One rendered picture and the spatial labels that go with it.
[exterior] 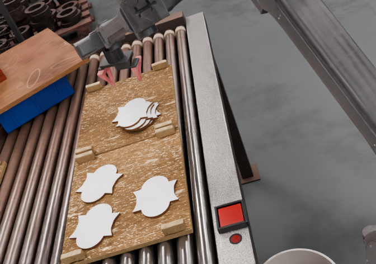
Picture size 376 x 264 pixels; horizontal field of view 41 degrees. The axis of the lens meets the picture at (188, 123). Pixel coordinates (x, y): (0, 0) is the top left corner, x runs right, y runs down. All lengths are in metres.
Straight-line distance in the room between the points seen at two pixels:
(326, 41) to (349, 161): 1.98
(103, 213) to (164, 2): 0.61
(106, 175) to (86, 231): 0.20
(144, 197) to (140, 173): 0.12
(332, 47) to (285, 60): 2.80
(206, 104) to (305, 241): 0.94
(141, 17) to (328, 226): 1.54
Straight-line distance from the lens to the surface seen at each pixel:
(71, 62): 1.98
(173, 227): 1.23
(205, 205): 1.31
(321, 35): 0.66
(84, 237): 1.35
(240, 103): 3.17
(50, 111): 2.00
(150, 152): 1.50
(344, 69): 0.65
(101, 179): 1.49
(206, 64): 1.85
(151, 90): 1.78
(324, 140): 2.75
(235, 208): 1.25
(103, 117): 1.76
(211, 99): 1.65
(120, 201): 1.40
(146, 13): 1.07
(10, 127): 2.00
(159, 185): 1.37
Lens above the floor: 1.83
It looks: 35 degrees down
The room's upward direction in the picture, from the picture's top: 22 degrees counter-clockwise
